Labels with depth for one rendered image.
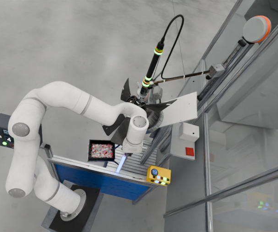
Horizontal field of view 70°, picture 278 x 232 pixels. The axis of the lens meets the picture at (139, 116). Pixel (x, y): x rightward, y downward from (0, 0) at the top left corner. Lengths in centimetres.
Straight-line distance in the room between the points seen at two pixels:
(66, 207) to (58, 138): 156
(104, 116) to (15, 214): 189
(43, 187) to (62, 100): 56
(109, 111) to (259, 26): 109
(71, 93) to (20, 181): 50
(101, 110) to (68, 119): 207
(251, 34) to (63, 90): 122
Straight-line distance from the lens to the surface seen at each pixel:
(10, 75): 346
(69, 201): 127
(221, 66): 165
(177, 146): 191
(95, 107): 79
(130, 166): 253
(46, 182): 119
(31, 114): 82
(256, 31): 153
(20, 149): 98
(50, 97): 79
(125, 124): 147
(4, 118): 148
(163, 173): 151
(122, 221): 247
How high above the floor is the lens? 242
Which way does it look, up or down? 54 degrees down
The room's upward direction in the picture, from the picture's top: 23 degrees clockwise
